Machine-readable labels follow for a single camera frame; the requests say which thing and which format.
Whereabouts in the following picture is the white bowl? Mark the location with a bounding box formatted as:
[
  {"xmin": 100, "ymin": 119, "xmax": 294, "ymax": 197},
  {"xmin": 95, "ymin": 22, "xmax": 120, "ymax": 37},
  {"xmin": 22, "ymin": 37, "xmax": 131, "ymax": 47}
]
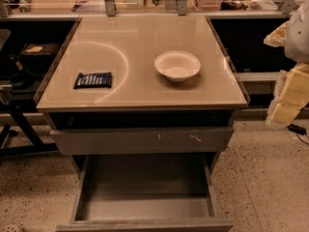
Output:
[{"xmin": 154, "ymin": 51, "xmax": 201, "ymax": 82}]

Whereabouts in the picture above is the grey top drawer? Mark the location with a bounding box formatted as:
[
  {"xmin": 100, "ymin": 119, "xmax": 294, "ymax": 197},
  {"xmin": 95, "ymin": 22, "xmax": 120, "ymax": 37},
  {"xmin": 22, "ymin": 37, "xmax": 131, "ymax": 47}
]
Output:
[{"xmin": 50, "ymin": 127, "xmax": 234, "ymax": 155}]

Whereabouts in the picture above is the black power adapter with cable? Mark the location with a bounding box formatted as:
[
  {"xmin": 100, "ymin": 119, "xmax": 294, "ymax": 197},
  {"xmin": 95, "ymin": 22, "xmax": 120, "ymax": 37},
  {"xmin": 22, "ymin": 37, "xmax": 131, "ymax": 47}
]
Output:
[{"xmin": 288, "ymin": 124, "xmax": 309, "ymax": 145}]

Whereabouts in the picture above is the grey metal post middle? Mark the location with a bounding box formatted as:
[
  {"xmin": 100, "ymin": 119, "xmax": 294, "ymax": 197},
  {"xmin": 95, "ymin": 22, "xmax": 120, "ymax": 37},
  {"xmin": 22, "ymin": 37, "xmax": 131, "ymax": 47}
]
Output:
[{"xmin": 177, "ymin": 0, "xmax": 189, "ymax": 16}]

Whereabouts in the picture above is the dark blue snack packet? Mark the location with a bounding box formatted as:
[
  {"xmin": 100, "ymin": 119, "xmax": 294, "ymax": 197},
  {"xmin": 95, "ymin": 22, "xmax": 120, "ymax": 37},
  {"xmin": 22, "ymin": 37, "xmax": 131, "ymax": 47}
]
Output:
[{"xmin": 73, "ymin": 72, "xmax": 112, "ymax": 89}]

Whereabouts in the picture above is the grey drawer cabinet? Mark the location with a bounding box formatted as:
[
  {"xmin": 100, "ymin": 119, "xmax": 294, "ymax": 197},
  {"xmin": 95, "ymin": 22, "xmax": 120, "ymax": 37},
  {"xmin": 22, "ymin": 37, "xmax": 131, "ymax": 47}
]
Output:
[{"xmin": 33, "ymin": 14, "xmax": 251, "ymax": 176}]

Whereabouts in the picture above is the grey shelf rail right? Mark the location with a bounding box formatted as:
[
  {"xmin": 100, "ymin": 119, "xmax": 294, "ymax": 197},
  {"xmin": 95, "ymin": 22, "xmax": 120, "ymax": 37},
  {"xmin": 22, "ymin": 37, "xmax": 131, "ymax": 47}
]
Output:
[{"xmin": 238, "ymin": 72, "xmax": 279, "ymax": 95}]

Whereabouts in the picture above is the dark box with label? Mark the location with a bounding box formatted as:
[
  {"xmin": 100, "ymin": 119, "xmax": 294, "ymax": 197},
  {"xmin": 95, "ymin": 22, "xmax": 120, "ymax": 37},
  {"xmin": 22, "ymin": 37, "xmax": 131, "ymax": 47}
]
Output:
[{"xmin": 20, "ymin": 43, "xmax": 60, "ymax": 62}]

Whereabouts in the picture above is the white perforated floor object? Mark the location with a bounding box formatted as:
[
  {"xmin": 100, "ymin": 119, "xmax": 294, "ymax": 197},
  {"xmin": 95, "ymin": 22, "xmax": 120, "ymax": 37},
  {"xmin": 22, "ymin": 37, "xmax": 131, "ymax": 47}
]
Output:
[{"xmin": 0, "ymin": 224, "xmax": 20, "ymax": 232}]

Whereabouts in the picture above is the black metal stand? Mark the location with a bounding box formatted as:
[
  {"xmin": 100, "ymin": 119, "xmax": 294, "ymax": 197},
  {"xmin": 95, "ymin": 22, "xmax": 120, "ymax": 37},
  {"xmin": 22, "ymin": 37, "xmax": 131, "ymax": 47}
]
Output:
[{"xmin": 0, "ymin": 92, "xmax": 58, "ymax": 158}]

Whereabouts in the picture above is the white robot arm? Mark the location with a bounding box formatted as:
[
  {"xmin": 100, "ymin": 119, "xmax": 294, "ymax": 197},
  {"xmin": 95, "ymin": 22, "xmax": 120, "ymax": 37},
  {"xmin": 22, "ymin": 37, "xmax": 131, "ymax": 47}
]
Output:
[{"xmin": 264, "ymin": 0, "xmax": 309, "ymax": 130}]

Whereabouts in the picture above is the grey metal post right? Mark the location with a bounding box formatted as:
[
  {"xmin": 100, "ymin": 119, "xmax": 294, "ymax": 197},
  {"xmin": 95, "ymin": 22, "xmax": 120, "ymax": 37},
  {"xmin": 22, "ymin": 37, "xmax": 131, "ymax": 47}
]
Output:
[{"xmin": 279, "ymin": 0, "xmax": 295, "ymax": 15}]

